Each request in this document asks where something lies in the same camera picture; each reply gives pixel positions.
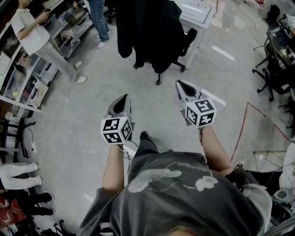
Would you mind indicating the person's left forearm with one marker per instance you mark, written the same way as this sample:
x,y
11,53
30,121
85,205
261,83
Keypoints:
x,y
113,168

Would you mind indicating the white table with black lines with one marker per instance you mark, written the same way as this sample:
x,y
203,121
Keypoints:
x,y
198,11

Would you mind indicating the black jacket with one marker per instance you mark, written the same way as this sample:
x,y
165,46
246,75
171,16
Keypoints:
x,y
149,30

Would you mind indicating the person's left black shoe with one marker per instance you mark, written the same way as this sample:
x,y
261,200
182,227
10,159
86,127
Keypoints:
x,y
144,134

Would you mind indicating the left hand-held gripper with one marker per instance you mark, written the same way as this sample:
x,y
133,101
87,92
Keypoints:
x,y
115,129

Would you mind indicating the person's right forearm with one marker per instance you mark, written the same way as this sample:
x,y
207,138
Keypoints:
x,y
214,152

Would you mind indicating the white power strip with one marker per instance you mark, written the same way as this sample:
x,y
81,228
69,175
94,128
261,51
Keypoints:
x,y
34,147

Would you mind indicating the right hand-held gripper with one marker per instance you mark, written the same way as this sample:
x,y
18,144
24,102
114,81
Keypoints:
x,y
200,113

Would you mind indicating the black metal frame stool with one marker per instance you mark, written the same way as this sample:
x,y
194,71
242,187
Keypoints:
x,y
5,136

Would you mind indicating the row of clear storage bins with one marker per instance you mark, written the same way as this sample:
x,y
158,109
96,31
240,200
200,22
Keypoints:
x,y
43,66

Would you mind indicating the person's grey printed t-shirt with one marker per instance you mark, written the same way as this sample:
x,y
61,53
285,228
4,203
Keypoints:
x,y
179,202

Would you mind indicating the red floor tape line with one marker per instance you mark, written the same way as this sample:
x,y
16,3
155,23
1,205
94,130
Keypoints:
x,y
239,136

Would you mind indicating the black swivel chair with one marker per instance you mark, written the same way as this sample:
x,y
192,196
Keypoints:
x,y
274,73

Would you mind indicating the white shelving unit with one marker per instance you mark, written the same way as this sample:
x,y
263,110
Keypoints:
x,y
13,57

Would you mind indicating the person's black trousers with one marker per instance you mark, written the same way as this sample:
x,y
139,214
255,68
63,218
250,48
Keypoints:
x,y
144,154

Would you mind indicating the black office chair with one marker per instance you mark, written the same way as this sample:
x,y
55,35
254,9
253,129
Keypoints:
x,y
191,37

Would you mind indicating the thin metal frame stand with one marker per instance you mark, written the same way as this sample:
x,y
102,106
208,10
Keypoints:
x,y
269,151

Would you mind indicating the dark cluttered desk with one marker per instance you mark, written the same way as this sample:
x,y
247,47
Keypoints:
x,y
276,37

